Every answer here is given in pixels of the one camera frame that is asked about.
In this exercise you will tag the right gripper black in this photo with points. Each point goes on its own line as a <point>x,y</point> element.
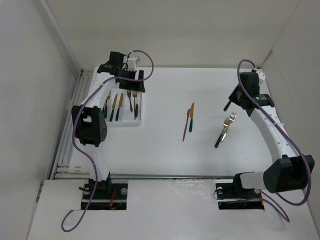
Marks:
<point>232,97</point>

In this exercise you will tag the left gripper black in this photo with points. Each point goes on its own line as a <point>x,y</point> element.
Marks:
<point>134,85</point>

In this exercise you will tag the gold spoon green handle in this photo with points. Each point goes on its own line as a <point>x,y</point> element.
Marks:
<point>105,106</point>

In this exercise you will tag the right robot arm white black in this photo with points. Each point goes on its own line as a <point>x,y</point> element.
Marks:
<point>289,170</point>

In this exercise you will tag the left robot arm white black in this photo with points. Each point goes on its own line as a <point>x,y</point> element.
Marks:
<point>90,129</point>

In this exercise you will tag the white divided utensil tray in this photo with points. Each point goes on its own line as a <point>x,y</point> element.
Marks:
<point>126,117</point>

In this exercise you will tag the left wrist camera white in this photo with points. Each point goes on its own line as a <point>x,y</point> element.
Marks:
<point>132,62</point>

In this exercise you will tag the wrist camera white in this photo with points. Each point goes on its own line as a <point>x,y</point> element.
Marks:
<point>132,62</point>
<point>261,78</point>

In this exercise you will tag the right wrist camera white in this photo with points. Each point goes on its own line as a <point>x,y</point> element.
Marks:
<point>261,78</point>

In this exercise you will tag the gold knife green handle short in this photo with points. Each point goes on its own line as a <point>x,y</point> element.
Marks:
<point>191,117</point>

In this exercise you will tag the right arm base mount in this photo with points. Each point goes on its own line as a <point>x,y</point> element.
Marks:
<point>231,195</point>

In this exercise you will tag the aluminium rail frame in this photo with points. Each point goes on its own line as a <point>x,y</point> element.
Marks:
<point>65,147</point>

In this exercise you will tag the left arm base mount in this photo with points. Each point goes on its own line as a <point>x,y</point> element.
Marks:
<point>110,194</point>

